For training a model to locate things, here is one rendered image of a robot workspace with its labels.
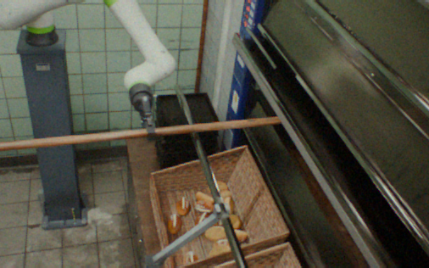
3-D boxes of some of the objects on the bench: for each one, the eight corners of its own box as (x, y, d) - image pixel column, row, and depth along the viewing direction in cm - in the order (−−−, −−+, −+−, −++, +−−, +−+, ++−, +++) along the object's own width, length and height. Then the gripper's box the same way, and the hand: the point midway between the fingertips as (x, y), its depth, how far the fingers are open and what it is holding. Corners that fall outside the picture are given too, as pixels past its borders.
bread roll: (226, 225, 205) (226, 225, 200) (228, 239, 204) (228, 239, 199) (204, 227, 205) (204, 227, 200) (206, 242, 204) (205, 242, 199)
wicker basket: (239, 183, 235) (247, 142, 219) (279, 273, 193) (292, 232, 177) (147, 194, 221) (148, 152, 204) (169, 294, 179) (172, 252, 163)
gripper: (152, 82, 174) (163, 119, 156) (150, 115, 184) (160, 153, 166) (132, 83, 172) (141, 120, 154) (132, 117, 181) (141, 155, 164)
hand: (150, 131), depth 163 cm, fingers closed on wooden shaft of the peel, 3 cm apart
